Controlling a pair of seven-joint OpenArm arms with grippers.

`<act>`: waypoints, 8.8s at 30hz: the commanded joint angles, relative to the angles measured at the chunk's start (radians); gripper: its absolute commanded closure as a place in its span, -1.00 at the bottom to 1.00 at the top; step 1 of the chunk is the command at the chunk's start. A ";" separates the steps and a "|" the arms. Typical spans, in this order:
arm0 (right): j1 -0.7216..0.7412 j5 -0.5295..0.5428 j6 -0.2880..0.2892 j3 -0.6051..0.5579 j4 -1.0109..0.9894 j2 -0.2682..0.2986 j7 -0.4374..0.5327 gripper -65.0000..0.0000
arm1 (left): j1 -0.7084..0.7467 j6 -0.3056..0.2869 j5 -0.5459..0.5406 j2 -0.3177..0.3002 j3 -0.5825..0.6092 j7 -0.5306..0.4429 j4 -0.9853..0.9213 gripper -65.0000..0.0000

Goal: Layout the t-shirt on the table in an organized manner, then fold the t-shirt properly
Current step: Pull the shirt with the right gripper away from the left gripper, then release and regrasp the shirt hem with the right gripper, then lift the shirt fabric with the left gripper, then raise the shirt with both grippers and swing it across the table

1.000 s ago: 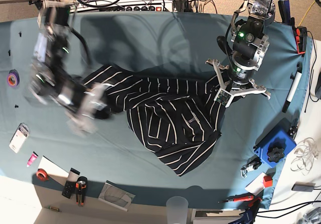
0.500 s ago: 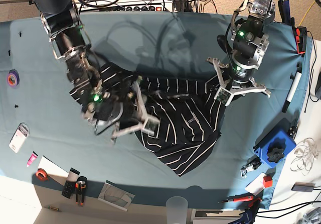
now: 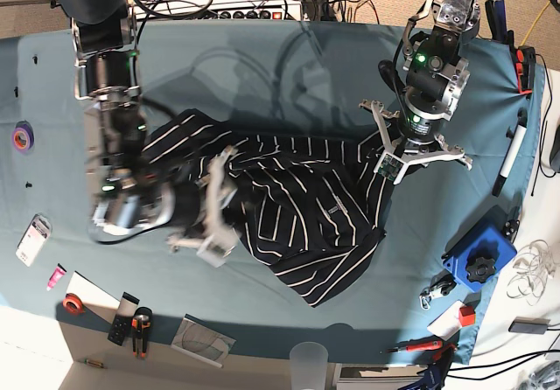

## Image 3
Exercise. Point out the orange black pliers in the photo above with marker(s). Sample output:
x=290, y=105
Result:
x=140, y=331

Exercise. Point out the white card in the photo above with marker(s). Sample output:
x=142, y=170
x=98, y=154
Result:
x=447, y=324

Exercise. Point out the red cube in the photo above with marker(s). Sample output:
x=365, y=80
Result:
x=466, y=316

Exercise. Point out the red screwdriver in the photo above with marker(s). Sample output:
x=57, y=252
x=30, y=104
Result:
x=430, y=345

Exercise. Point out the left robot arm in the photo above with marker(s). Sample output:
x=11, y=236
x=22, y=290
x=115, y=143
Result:
x=427, y=76

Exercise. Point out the metal carabiner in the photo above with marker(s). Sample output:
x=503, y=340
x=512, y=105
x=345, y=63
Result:
x=441, y=288

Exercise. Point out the teal table cloth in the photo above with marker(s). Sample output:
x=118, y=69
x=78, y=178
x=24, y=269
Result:
x=281, y=77

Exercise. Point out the plastic blister pack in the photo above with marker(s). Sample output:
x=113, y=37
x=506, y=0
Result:
x=33, y=239

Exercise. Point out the pink tube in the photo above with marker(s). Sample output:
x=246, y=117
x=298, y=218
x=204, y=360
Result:
x=57, y=274

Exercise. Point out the orange tape roll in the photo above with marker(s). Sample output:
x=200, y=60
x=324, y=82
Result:
x=72, y=304

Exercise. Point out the black remote control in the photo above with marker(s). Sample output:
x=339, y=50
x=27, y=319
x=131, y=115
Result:
x=122, y=320

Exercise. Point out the white black marker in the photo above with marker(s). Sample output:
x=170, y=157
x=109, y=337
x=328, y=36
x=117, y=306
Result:
x=516, y=137

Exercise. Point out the white paper sheet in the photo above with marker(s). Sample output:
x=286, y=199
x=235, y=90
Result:
x=90, y=294

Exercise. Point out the black star knob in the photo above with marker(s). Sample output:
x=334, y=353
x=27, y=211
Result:
x=480, y=269

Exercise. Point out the blue box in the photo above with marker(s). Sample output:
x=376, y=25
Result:
x=491, y=237

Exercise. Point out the purple tape roll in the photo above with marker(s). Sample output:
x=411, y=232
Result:
x=22, y=137

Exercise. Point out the orange black clamp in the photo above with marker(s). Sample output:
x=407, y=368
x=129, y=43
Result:
x=525, y=68

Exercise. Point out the grey adapter box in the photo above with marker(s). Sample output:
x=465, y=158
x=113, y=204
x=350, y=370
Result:
x=528, y=326

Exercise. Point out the frosted plastic cup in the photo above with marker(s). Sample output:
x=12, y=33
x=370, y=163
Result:
x=308, y=366

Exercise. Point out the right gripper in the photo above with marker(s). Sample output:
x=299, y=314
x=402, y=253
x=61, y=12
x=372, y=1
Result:
x=206, y=231

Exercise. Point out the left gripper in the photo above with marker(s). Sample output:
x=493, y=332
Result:
x=409, y=151

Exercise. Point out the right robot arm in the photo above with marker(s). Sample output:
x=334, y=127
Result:
x=137, y=196

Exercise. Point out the power strip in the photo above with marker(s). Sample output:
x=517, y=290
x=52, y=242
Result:
x=264, y=14

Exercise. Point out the blue clamp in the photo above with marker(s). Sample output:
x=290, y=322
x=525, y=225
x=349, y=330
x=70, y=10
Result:
x=433, y=376

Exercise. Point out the navy white striped t-shirt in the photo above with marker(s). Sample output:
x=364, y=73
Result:
x=308, y=208

